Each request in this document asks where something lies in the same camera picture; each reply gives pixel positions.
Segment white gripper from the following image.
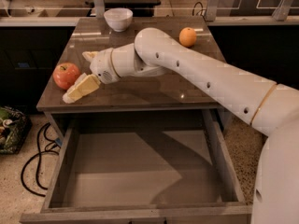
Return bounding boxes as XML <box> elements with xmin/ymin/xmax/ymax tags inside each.
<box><xmin>63</xmin><ymin>49</ymin><xmax>120</xmax><ymax>104</ymax></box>

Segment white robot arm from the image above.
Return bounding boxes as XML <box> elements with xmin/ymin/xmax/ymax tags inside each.
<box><xmin>63</xmin><ymin>28</ymin><xmax>299</xmax><ymax>224</ymax></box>

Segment white bowl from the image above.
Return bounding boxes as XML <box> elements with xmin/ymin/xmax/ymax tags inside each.
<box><xmin>104</xmin><ymin>7</ymin><xmax>133</xmax><ymax>32</ymax></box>

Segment basket of items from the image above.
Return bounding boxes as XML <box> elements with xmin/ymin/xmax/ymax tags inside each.
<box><xmin>0</xmin><ymin>106</ymin><xmax>32</xmax><ymax>154</ymax></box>

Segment open grey top drawer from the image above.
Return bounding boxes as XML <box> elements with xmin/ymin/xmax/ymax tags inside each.
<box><xmin>21</xmin><ymin>110</ymin><xmax>251</xmax><ymax>224</ymax></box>

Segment grey drawer cabinet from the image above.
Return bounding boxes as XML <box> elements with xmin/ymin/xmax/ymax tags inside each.
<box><xmin>36</xmin><ymin>16</ymin><xmax>232</xmax><ymax>137</ymax></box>

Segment black cable loop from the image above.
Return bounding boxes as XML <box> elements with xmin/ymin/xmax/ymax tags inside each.
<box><xmin>192</xmin><ymin>1</ymin><xmax>205</xmax><ymax>17</ymax></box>

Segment red apple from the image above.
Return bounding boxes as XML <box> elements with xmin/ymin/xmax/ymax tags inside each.
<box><xmin>52</xmin><ymin>63</ymin><xmax>81</xmax><ymax>91</ymax></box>

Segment black floor cable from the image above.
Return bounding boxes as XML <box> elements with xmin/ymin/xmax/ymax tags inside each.
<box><xmin>20</xmin><ymin>122</ymin><xmax>61</xmax><ymax>198</ymax></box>

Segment orange fruit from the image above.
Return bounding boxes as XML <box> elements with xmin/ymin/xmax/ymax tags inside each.
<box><xmin>179</xmin><ymin>27</ymin><xmax>196</xmax><ymax>48</ymax></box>

